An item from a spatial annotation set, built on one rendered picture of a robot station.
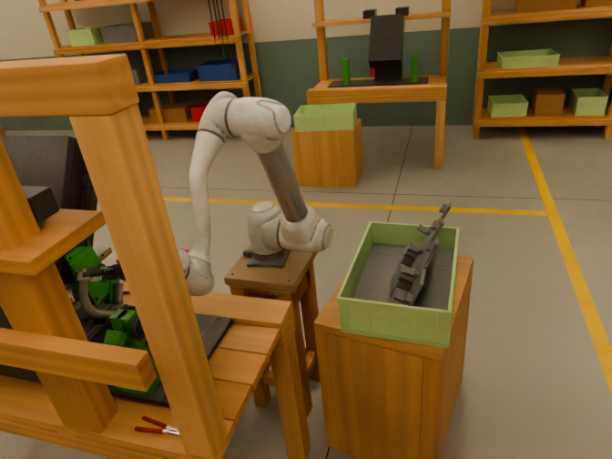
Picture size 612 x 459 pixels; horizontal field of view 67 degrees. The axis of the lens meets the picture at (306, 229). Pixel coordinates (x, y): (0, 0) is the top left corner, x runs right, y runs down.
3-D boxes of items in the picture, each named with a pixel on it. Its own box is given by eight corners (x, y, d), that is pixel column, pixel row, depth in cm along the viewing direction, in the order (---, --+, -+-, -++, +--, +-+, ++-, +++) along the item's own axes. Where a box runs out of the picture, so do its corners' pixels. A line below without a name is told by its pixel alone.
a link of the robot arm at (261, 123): (297, 229, 216) (340, 235, 207) (283, 256, 207) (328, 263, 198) (237, 86, 161) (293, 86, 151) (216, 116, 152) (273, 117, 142)
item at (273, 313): (18, 293, 236) (6, 270, 228) (296, 329, 192) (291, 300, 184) (-6, 311, 224) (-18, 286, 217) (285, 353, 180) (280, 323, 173)
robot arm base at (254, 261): (250, 246, 228) (249, 237, 226) (293, 247, 223) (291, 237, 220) (238, 266, 213) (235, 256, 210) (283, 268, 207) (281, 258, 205)
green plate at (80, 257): (101, 288, 178) (71, 242, 170) (116, 285, 175) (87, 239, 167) (80, 307, 169) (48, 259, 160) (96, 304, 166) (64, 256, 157)
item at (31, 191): (15, 208, 124) (5, 184, 121) (60, 210, 120) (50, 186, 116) (-6, 220, 118) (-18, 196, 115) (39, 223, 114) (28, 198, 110)
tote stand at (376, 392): (372, 353, 278) (369, 241, 240) (462, 377, 256) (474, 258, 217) (327, 446, 227) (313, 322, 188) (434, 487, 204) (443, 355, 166)
